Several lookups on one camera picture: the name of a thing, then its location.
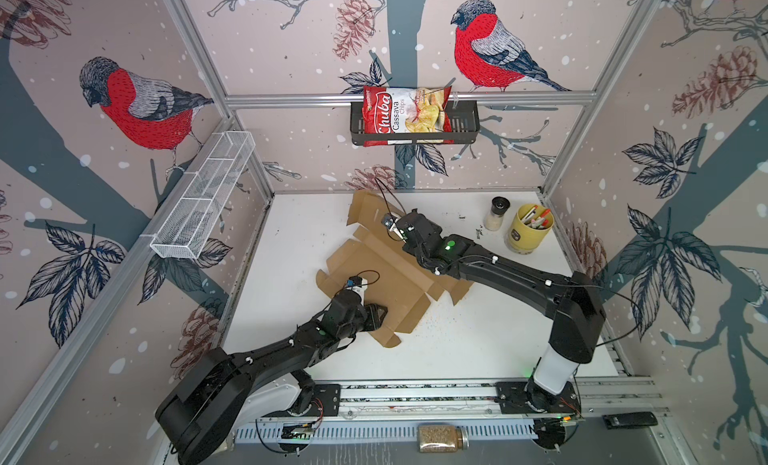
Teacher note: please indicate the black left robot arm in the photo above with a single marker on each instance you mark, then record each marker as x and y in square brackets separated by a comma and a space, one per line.
[205, 407]

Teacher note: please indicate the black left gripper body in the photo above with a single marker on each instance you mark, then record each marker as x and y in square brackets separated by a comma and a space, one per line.
[365, 321]

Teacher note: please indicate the yellow pen cup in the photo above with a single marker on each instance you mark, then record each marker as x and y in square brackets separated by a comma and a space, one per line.
[530, 225]

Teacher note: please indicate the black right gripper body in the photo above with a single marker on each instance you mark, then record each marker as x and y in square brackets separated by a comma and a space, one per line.
[434, 232]

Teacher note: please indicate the brown grain glass jar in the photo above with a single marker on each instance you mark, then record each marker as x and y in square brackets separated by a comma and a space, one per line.
[441, 438]

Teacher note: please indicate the white wire mesh shelf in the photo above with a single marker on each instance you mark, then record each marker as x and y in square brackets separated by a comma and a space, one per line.
[190, 224]

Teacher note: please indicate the brown cardboard box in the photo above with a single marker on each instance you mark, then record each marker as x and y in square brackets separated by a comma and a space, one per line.
[395, 279]

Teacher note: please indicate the red cassava chips bag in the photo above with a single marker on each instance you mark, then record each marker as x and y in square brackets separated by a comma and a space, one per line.
[405, 110]

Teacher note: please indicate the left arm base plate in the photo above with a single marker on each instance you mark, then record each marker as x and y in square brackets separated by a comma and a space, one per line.
[317, 401]

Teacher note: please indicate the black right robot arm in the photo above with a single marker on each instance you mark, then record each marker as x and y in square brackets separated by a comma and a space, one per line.
[572, 303]

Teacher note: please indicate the black lid spice shaker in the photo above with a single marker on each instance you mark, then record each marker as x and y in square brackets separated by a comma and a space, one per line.
[494, 219]

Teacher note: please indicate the black remote device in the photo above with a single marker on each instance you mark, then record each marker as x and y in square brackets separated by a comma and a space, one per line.
[630, 420]

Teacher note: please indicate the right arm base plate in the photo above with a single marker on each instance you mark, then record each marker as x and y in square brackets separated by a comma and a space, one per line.
[525, 397]

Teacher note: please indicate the black wall basket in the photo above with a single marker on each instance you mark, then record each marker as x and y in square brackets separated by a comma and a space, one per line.
[462, 116]

